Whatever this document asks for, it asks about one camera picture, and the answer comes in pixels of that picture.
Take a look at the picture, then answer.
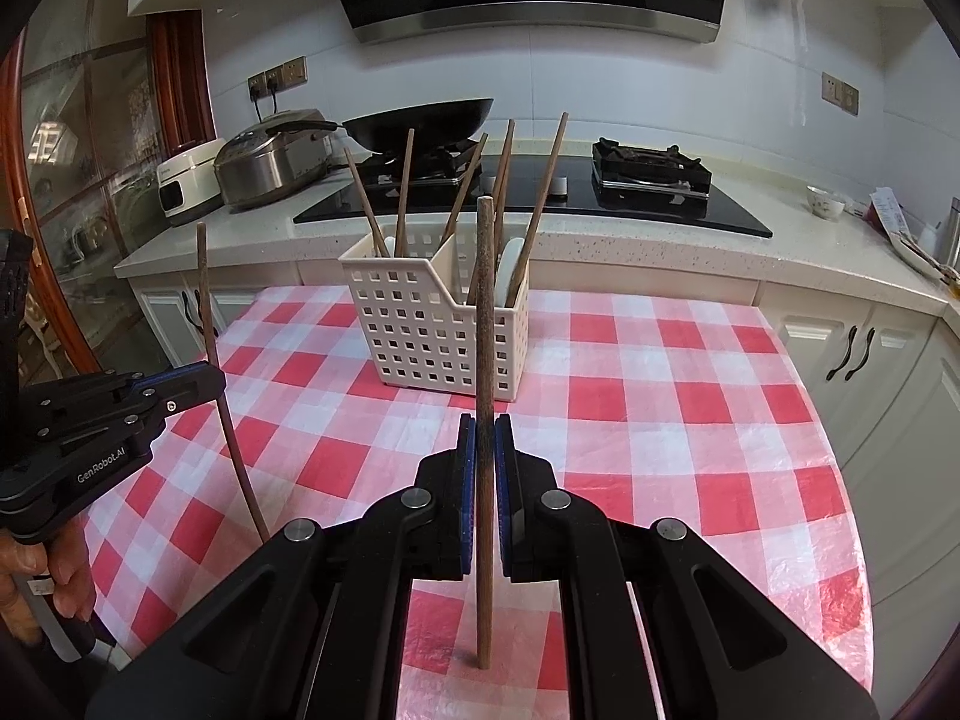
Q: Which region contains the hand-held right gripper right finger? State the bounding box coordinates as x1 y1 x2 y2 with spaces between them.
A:
495 414 880 720

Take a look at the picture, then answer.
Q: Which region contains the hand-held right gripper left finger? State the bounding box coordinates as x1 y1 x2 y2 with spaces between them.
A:
86 414 479 720

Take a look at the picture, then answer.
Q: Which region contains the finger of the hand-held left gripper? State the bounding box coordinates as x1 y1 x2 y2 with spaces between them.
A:
112 361 227 422
26 373 167 460

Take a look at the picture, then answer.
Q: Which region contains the brown wooden chopstick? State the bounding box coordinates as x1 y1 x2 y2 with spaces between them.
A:
394 129 416 258
490 136 512 235
343 148 391 258
196 223 271 543
498 118 518 241
472 196 497 671
510 112 569 308
441 133 490 245

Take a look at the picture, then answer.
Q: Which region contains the white perforated plastic basket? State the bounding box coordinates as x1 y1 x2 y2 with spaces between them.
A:
337 229 530 401

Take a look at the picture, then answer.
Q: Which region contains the person's left hand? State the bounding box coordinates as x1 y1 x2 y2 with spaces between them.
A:
0 522 97 644

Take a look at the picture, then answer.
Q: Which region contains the red checkered tablecloth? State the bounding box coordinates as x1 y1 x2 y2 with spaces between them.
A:
79 286 875 720

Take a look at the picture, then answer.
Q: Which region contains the white countertop appliance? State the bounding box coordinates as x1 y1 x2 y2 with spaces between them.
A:
156 139 227 228

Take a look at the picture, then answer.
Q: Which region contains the silver rice cooker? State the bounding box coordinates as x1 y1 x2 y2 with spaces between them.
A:
214 109 339 212

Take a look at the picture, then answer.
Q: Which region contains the red wooden glass door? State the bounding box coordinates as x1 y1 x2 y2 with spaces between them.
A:
0 11 220 380

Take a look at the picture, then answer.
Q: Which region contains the black glass gas stove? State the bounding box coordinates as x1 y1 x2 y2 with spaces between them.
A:
292 154 773 239

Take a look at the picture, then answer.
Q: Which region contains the black burner grate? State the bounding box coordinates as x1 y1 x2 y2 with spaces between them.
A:
591 139 713 204
360 139 488 189

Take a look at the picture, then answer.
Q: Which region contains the white kitchen base cabinet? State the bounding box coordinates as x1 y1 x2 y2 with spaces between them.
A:
112 229 960 616

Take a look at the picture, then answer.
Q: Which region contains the black wok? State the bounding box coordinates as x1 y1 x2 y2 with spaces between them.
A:
341 98 495 155

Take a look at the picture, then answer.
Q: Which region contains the small patterned bowl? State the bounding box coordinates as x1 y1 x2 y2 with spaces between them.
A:
806 185 848 221

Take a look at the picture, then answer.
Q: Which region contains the red and white packet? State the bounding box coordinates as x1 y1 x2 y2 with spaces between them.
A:
870 187 913 242

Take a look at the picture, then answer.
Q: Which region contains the white plate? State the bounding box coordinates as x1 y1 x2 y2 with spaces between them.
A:
891 232 960 290

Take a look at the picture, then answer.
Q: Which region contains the gold wall outlet with plug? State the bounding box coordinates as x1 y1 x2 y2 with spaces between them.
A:
248 58 310 99

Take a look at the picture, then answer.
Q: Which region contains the gold wall switch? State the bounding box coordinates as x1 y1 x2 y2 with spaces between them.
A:
821 72 860 116

